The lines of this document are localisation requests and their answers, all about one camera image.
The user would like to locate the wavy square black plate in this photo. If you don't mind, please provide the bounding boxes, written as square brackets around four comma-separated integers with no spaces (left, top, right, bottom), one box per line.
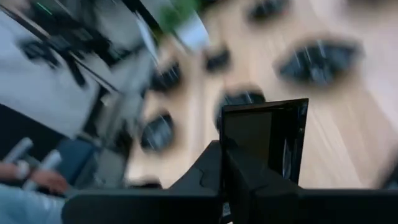
[149,60,183,94]

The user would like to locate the small square black plate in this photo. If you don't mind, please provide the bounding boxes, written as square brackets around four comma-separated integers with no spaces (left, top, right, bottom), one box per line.
[219,98,310,185]
[203,46,233,73]

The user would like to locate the black aluminium table frame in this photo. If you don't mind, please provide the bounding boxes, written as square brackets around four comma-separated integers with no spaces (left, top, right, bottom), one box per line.
[121,0,164,35]

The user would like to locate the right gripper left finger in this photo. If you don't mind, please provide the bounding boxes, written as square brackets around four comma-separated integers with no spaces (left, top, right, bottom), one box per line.
[169,139,222,191]

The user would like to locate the green artificial plant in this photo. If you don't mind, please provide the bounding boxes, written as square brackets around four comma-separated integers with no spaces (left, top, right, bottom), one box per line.
[158,0,203,34]

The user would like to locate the person's hand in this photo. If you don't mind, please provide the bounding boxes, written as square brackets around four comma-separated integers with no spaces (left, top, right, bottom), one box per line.
[29,169,70,195]
[0,161,23,184]

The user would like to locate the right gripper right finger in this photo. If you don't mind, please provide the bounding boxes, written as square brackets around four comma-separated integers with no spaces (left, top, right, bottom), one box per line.
[221,146,301,224]

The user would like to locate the grey handle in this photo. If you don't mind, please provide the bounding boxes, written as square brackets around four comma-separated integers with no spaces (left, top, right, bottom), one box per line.
[22,149,63,191]
[2,136,34,165]

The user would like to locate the person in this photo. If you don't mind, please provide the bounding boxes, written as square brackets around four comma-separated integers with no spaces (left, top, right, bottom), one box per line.
[0,160,71,224]

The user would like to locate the black equipment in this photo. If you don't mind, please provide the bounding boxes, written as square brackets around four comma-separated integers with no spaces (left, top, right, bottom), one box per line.
[17,29,125,91]

